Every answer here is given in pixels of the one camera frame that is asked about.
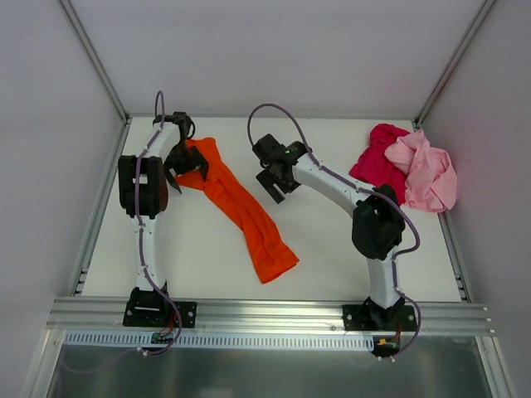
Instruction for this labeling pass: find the aluminium mounting rail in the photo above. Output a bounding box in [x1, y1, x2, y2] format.
[46, 296, 496, 337]

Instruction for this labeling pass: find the aluminium frame post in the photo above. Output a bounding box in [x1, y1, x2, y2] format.
[56, 0, 129, 124]
[412, 0, 498, 131]

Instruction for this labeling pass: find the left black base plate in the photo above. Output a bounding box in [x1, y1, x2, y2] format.
[122, 301, 197, 328]

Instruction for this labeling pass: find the light pink t shirt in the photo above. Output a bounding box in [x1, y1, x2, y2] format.
[384, 129, 457, 213]

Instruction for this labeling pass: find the left aluminium frame post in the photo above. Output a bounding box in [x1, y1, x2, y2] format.
[56, 0, 129, 124]

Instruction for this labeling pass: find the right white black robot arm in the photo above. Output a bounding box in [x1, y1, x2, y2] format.
[252, 133, 405, 330]

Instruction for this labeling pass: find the white slotted cable duct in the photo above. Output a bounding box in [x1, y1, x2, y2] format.
[63, 330, 374, 352]

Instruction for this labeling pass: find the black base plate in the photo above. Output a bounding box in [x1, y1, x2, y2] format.
[122, 301, 197, 328]
[342, 303, 417, 332]

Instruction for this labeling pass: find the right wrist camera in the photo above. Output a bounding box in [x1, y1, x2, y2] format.
[252, 133, 285, 163]

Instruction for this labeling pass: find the right aluminium frame post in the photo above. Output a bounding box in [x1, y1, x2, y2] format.
[412, 0, 498, 131]

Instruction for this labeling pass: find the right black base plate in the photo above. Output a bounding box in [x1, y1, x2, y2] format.
[342, 303, 417, 332]

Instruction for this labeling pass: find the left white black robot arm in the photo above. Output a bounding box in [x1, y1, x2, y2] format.
[118, 111, 209, 327]

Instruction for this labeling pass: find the orange t shirt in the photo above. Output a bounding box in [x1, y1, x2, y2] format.
[175, 137, 300, 284]

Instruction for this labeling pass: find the magenta t shirt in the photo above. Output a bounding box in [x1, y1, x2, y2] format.
[349, 124, 409, 205]

